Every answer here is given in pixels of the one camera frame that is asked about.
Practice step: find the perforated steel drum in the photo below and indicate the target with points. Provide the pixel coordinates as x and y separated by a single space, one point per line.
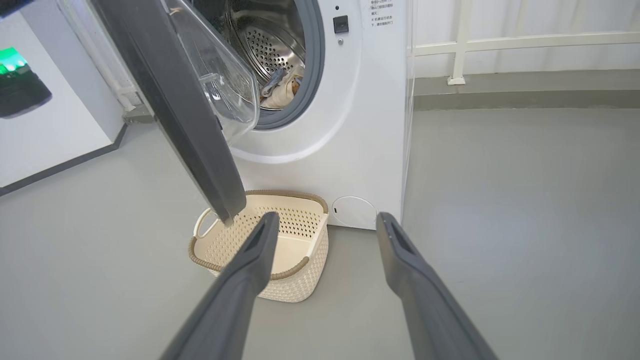
270 45

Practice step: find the white partition panel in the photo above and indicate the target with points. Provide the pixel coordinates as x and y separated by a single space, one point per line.
65 140

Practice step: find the white metal railing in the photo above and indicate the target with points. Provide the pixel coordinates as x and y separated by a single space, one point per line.
462 45

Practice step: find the small printed text label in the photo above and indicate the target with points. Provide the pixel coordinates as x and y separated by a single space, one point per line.
381 12

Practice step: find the cream garment with black scribbles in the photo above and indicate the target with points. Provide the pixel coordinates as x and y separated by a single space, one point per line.
282 95

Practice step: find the cream perforated laundry basket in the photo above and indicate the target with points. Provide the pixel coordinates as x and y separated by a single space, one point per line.
300 240

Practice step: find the round white filter cover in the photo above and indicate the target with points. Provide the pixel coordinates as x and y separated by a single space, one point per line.
354 212

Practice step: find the black glass washing machine door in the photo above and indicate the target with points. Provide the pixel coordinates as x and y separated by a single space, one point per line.
170 100

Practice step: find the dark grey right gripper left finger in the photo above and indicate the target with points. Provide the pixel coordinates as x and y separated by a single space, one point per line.
235 300

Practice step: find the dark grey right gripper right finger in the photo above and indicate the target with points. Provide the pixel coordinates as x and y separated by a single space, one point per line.
425 305

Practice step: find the white washing machine body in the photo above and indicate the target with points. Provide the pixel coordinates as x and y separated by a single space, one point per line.
370 125

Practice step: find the white wall pipe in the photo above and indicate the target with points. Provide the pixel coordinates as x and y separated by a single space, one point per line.
110 70

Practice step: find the black door latch socket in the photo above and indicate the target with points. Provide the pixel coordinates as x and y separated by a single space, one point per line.
340 24

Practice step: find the grey rubber door gasket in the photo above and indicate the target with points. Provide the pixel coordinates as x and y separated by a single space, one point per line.
314 65

